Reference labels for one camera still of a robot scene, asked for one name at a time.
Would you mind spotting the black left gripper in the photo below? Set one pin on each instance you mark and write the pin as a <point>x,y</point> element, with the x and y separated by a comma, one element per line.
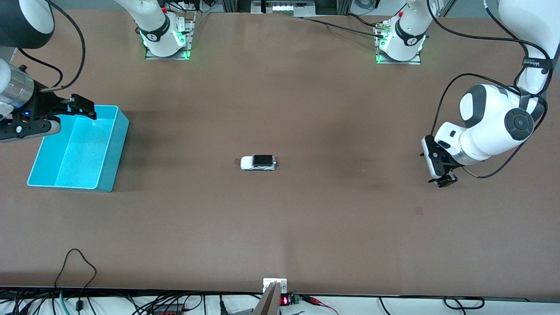
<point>447,180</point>

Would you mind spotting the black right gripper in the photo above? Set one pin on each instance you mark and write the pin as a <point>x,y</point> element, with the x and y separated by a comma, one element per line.
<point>43,106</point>

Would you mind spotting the white jeep toy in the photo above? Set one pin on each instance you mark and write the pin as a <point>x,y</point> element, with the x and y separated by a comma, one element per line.
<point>247,162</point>

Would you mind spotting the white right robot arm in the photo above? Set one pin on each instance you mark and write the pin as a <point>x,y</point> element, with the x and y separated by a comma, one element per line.
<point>153,26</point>

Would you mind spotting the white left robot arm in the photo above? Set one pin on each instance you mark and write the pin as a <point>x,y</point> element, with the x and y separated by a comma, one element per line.
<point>490,127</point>

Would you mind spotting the cyan plastic bin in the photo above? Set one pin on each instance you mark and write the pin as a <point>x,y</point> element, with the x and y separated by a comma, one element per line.
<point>83,153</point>

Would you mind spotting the red black clip lead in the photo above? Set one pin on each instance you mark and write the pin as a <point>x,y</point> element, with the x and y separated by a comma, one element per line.
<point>317,301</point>

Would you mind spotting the red digit display module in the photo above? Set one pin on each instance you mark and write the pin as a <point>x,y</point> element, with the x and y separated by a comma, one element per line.
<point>285,300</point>

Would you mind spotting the black power strip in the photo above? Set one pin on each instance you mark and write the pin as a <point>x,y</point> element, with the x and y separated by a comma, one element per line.
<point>168,309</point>

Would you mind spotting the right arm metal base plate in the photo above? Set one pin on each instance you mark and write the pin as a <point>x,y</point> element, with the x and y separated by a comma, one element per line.
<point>166,57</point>

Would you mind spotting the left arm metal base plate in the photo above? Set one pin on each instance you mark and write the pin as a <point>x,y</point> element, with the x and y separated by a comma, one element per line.
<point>398,62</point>

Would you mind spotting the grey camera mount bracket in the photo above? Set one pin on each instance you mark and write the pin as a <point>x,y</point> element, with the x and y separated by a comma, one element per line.
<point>271,302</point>

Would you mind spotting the aluminium frame with light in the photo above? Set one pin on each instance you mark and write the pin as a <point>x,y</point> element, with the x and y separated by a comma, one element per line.
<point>284,8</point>

